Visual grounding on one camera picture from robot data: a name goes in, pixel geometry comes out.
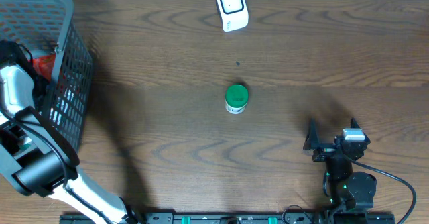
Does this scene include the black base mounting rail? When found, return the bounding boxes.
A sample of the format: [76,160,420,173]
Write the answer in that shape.
[59,211,397,224]

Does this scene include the grey plastic mesh basket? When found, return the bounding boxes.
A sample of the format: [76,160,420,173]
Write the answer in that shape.
[1,0,93,149]

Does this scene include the red snack packet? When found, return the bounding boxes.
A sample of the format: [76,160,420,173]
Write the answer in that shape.
[32,52,78,99]

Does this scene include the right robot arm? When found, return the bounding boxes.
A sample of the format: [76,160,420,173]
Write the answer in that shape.
[303,119,377,224]

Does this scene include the green lid seasoning jar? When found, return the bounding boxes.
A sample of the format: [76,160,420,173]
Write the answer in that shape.
[225,84,249,114]

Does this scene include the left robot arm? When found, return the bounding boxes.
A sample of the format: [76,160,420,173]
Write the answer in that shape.
[1,40,144,223]

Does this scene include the white barcode scanner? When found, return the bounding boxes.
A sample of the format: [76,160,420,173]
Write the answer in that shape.
[217,0,249,32]

